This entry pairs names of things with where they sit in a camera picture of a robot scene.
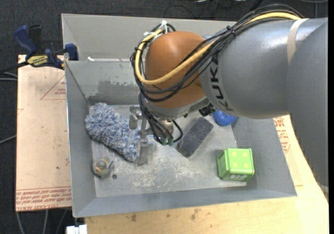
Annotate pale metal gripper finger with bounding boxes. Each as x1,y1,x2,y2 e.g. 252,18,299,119
142,137,150,165
133,137,144,166

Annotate blue and white fluffy duster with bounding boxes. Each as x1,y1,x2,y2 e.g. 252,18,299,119
83,102,142,163

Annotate grey metal bin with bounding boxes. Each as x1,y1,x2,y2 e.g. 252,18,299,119
61,13,298,218

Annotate dark grey flat block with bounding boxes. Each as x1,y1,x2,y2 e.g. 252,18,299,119
175,116,214,158

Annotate blue ball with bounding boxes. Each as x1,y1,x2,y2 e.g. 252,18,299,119
212,109,238,127

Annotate green cube box, yellow dots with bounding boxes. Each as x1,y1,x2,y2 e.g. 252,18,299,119
217,147,256,182

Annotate brown cardboard board, red print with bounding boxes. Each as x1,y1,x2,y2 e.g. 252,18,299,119
15,54,305,213

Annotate black cylinder on white bracket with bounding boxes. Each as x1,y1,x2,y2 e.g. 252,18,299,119
198,104,217,118

